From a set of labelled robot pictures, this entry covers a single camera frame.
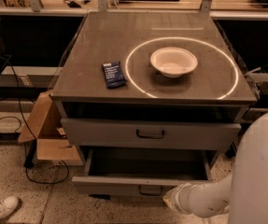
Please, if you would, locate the grey drawer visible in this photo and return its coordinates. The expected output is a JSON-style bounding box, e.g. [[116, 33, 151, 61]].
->
[[72, 147, 211, 197], [62, 119, 241, 150]]

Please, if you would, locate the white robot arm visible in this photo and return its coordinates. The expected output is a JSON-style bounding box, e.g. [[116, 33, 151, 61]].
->
[[163, 113, 268, 224]]

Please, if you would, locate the grey top drawer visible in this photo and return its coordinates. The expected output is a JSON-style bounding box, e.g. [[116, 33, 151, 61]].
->
[[62, 119, 241, 150]]

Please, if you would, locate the grey drawer cabinet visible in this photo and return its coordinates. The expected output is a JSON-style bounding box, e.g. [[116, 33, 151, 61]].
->
[[50, 10, 259, 170]]

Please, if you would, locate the blue snack bar packet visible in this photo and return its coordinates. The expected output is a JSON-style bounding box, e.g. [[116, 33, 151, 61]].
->
[[102, 61, 127, 89]]

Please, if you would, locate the brown cardboard box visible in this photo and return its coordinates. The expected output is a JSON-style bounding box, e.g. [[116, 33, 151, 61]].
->
[[18, 91, 83, 165]]

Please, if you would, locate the white sneaker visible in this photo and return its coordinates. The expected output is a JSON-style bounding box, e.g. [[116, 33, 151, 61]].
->
[[0, 196, 19, 220]]

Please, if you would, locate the black floor cable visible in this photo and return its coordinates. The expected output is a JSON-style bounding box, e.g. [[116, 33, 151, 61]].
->
[[0, 3, 70, 185]]

